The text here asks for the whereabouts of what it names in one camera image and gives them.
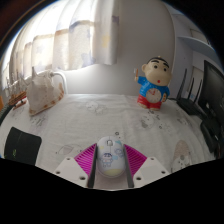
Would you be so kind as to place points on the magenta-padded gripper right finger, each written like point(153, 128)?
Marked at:
point(136, 160)

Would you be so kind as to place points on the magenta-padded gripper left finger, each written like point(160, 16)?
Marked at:
point(83, 160)

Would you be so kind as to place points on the white cartoon-print computer mouse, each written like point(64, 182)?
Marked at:
point(110, 156)

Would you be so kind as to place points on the black mouse pad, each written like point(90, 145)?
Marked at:
point(21, 145)

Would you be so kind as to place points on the white cartoon-print tablecloth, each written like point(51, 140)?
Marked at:
point(83, 123)

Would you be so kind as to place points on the black router with antennas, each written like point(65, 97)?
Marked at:
point(190, 105)

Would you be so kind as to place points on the large white conch shell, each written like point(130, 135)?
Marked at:
point(41, 93)

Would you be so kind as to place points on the cartoon boy figurine clock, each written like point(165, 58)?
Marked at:
point(154, 83)

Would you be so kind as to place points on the white chair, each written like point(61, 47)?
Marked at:
point(61, 78)

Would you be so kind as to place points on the wooden model sailing ship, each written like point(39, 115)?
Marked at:
point(16, 98)

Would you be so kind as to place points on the black computer monitor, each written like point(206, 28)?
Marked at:
point(213, 93)

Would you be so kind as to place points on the white star-print curtain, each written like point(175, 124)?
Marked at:
point(73, 36)

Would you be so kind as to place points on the white wall shelf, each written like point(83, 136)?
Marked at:
point(196, 41)

